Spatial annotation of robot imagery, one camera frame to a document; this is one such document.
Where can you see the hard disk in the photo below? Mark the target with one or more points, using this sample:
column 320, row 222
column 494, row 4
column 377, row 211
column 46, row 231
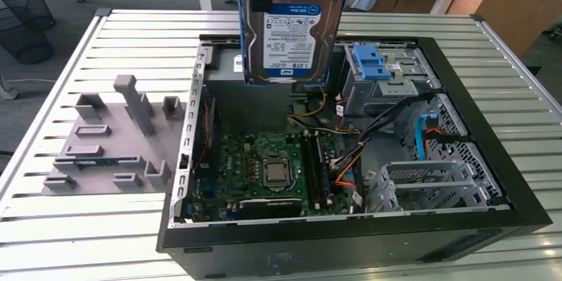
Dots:
column 293, row 47

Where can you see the metal disk bay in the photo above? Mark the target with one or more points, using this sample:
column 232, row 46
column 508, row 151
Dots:
column 432, row 186

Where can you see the blue plastic drive latch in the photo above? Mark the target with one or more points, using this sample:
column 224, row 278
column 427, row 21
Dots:
column 365, row 60

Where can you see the grey power supply unit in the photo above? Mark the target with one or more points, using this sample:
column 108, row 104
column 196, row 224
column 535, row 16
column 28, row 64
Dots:
column 249, row 106

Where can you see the metal optical drive cage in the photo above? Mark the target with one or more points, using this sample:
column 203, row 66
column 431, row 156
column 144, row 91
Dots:
column 395, row 91

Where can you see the green motherboard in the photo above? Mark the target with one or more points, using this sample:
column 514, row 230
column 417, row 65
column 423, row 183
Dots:
column 239, row 162

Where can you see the silver CPU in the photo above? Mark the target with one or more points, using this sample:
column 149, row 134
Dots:
column 275, row 172

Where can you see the black RAM slot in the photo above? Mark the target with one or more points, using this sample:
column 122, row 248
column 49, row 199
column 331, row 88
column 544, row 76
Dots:
column 311, row 169

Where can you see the grey parts rack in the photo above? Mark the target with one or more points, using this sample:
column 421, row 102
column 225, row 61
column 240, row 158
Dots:
column 118, row 149

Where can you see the brown wooden cabinet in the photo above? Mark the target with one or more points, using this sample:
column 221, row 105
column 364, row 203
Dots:
column 518, row 4

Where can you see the black graphics card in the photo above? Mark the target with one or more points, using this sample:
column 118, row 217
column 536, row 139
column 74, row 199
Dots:
column 269, row 207

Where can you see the grey furniture foot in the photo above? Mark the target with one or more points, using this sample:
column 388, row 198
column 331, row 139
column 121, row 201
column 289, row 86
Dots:
column 8, row 91

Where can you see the black open PC case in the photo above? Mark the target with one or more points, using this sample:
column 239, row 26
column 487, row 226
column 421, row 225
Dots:
column 307, row 251

